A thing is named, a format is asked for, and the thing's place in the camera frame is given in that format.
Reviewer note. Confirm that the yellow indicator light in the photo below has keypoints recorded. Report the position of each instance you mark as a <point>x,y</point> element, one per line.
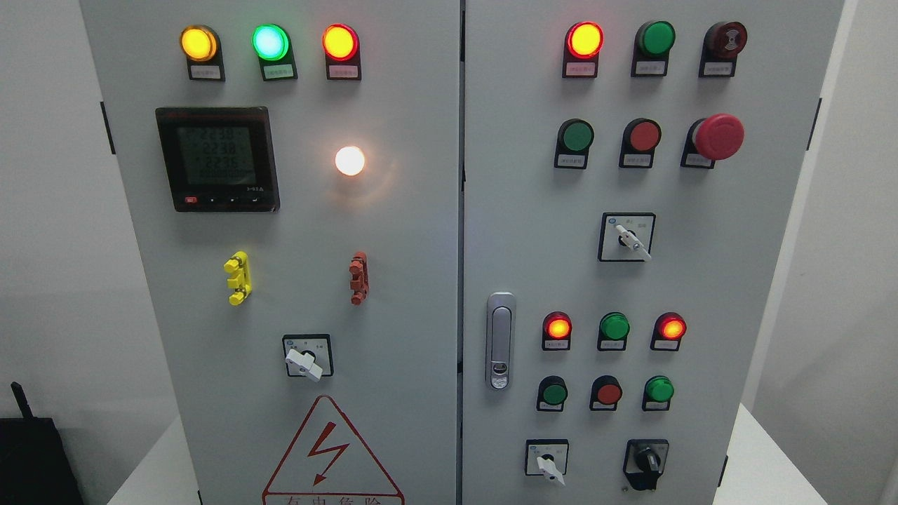
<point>201,47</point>

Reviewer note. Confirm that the red push button lower middle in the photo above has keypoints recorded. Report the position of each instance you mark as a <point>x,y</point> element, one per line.
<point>606,393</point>

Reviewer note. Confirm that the black device with antenna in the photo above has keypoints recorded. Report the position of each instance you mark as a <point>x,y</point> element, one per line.
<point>34,466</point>

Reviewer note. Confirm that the grey cabinet door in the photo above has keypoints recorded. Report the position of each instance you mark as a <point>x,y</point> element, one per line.
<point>533,230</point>
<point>395,355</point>

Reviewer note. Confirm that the green push button upper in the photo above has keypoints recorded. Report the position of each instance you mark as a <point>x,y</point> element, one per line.
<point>574,138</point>

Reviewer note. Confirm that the red terminal connector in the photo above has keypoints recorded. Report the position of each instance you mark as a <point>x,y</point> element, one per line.
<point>359,281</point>

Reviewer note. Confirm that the green push button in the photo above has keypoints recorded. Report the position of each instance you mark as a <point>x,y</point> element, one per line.
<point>574,138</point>
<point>551,394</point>
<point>657,394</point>

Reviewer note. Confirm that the red push button upper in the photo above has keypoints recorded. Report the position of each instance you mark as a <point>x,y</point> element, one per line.
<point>639,139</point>

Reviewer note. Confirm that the white glowing indicator light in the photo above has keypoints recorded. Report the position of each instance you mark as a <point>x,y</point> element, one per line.
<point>350,160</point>

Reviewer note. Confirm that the white selector switch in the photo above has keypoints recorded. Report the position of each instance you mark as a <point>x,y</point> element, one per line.
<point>626,237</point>
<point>547,458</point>

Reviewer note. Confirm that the lit green indicator light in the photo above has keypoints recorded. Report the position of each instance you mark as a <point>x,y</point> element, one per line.
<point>274,52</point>

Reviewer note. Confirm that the red indicator light lower left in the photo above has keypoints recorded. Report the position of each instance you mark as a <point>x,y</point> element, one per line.
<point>556,332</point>

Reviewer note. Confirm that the white selector switch left door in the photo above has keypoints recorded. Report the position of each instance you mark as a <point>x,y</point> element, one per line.
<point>308,356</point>

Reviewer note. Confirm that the green indicator light lower middle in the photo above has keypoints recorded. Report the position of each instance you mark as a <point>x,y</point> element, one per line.
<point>613,330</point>

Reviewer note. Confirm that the black digital power meter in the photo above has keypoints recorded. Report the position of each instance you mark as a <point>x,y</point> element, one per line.
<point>219,159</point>

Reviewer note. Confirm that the silver door latch handle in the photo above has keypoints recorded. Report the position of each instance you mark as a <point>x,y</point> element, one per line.
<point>499,339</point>

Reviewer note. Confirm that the right grey cabinet door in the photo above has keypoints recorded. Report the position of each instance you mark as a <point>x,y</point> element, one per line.
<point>533,230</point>

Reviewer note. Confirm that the green indicator light top right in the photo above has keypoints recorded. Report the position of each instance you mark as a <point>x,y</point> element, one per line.
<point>652,45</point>

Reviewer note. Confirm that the red push button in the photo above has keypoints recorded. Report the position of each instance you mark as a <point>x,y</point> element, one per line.
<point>606,393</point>
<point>639,139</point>

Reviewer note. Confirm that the red indicator light lower right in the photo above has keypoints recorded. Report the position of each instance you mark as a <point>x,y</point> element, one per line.
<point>668,332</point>

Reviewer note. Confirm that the red indicator light left door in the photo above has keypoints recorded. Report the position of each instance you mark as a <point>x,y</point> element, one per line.
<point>342,48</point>

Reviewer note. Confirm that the green push button lower left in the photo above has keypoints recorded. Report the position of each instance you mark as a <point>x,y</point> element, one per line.
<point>551,394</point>

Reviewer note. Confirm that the red high voltage warning sticker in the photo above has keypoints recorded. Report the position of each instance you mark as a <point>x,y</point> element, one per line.
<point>329,462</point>

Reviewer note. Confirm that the left grey cabinet door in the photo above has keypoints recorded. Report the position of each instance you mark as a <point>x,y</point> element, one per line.
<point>395,355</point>

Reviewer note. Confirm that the black rotary knob switch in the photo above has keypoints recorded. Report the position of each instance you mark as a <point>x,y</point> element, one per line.
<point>644,462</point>

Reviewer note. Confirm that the dark red buzzer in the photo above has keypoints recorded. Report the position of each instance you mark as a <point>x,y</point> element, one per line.
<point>722,44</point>

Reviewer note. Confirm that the white selector switch bottom right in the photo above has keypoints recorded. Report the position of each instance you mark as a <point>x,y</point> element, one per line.
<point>547,458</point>

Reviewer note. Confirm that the red emergency stop button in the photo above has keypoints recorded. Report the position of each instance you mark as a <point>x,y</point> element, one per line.
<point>712,139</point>

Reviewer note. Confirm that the green push button lower right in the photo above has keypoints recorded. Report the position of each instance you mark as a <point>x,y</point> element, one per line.
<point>657,394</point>

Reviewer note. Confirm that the red indicator light top right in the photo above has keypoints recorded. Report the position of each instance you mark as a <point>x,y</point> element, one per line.
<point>583,43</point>

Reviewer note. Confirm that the white selector switch upper right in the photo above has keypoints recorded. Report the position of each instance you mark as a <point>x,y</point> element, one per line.
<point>626,237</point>

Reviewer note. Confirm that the yellow terminal connector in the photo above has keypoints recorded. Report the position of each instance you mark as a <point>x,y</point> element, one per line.
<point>238,268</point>

